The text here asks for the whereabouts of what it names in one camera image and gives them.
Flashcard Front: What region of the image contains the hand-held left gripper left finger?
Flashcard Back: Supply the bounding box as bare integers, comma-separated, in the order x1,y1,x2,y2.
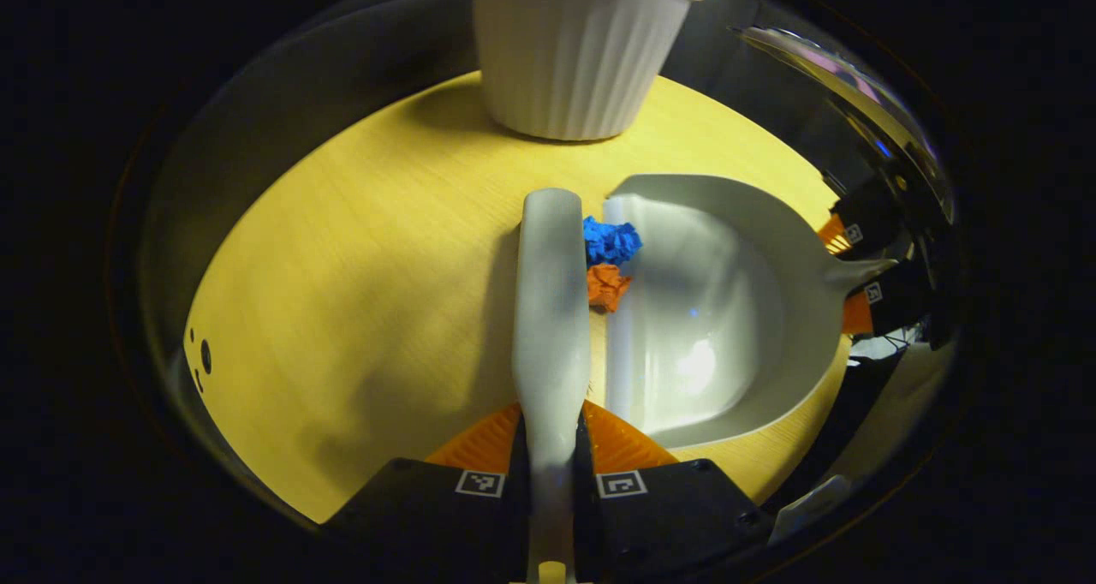
321,402,530,584

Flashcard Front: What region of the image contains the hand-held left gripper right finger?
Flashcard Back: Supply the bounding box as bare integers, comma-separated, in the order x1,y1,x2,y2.
575,399,772,584

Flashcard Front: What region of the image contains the white dustpan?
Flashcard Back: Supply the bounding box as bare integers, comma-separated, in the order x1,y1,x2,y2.
604,173,896,450

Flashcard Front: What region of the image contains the small white broom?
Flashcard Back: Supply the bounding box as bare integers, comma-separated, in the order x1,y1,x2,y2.
511,188,592,584

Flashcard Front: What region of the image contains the orange paper scrap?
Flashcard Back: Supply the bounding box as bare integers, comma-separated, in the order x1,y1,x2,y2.
587,263,633,313

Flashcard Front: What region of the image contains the blue paper scrap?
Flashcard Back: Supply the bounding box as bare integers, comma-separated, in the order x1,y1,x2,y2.
583,216,643,266

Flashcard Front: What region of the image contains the white ribbed garbage bin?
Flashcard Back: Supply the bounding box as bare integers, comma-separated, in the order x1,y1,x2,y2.
467,0,704,142

